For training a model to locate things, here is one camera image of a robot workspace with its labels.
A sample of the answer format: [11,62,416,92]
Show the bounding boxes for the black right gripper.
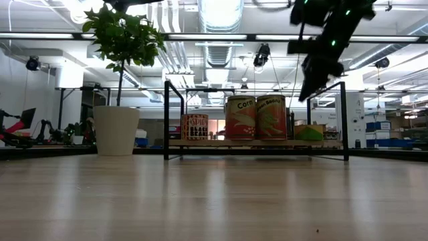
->
[298,49,346,102]

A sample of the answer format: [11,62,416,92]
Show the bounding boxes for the low green yellow tin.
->
[294,124,324,141]

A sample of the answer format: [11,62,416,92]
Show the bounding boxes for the orange green beans can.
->
[255,94,288,141]

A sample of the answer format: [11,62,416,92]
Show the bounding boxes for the red corn can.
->
[225,96,257,141]

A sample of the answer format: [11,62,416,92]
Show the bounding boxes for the spicy black beans can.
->
[181,113,209,141]

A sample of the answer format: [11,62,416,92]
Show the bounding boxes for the wooden shelf board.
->
[169,139,342,147]

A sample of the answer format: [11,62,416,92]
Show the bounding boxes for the white background pillar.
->
[335,92,366,148]

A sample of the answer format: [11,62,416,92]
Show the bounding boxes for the black ceiling spotlight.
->
[374,57,391,70]
[25,56,43,72]

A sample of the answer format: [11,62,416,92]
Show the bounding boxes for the blue storage box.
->
[366,121,392,132]

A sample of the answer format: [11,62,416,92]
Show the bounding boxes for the black overhead light beam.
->
[0,31,428,44]

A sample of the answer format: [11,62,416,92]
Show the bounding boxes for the row of blue bins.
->
[366,138,428,151]

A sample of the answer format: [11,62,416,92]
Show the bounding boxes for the green leafy potted tree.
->
[82,3,167,107]

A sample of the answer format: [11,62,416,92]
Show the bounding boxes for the white plant pot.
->
[92,106,141,157]

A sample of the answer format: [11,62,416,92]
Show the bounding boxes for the black background robot arms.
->
[35,118,96,145]

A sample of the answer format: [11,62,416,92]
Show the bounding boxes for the black background monitor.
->
[20,107,37,125]

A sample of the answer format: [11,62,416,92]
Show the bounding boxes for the red black background robot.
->
[0,108,36,149]

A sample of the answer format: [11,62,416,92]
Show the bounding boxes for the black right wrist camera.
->
[286,39,324,55]

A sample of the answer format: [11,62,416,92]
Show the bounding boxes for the black hanging overhead camera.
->
[253,43,271,68]

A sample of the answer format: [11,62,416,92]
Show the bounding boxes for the silver ceiling ventilation duct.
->
[197,0,245,68]

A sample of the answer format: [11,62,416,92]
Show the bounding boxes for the black metal shelf frame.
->
[163,80,350,162]

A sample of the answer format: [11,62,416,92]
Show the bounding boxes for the black background table frame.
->
[55,86,112,131]

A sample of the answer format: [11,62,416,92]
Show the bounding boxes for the black table edge rail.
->
[0,146,428,162]

